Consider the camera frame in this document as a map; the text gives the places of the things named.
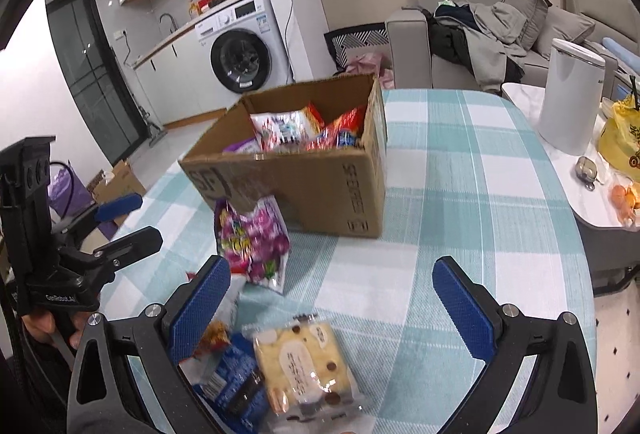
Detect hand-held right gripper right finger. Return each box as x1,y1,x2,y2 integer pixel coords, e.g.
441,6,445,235
432,256,599,434

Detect purple cartoon snack packet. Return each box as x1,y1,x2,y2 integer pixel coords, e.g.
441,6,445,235
214,195,292,293

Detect white side table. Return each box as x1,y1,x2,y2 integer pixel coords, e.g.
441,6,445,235
501,81,640,233

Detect white washing machine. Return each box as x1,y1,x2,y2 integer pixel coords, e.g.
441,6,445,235
195,0,297,96

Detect grey sofa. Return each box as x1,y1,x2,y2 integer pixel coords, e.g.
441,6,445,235
385,0,628,93

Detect white trash bin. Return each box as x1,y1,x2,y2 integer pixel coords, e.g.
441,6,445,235
537,38,607,157

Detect light blue cushion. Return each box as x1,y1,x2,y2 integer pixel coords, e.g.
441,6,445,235
602,36,632,56

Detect pink cloth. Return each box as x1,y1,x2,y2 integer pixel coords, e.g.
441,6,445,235
345,54,397,90

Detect white red noodle snack packet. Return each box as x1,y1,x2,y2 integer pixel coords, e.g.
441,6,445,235
249,108,324,153

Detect purple silver snack packet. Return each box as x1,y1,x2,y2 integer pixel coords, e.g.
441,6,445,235
222,138,261,154

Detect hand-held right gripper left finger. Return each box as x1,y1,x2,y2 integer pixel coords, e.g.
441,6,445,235
66,255,232,434

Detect red snack packet blue label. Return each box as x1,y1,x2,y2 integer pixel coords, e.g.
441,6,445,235
305,105,369,151

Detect yellow plastic bag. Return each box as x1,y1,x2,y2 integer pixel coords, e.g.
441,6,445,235
597,94,640,186

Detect oranges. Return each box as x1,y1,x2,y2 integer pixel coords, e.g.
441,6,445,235
609,181,640,226

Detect purple plastic bag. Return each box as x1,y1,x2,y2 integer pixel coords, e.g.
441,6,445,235
47,161,97,221

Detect clear cake packet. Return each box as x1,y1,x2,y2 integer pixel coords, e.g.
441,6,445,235
242,313,367,433

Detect brown cardboard box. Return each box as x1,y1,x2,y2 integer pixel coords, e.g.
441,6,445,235
178,73,389,239

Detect grey pillow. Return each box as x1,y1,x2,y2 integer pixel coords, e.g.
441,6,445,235
532,6,597,56

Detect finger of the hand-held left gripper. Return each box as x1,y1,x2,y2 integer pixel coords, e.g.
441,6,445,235
52,192,144,235
75,226,165,276

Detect person's left hand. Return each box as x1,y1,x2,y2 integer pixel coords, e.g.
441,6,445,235
20,309,87,351

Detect black patterned chair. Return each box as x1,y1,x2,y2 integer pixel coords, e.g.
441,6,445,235
324,25,390,71

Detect small cardboard box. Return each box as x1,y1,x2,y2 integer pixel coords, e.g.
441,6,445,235
87,159,149,226

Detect pile of dark clothes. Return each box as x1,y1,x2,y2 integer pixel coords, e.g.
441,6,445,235
426,1,532,91

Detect dark glass door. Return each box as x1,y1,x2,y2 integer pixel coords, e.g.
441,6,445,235
46,0,149,168

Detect white lower kitchen cabinet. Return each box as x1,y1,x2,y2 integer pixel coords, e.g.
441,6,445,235
131,21,227,128

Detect teal plaid tablecloth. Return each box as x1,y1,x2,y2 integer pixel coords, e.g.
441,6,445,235
92,88,599,434

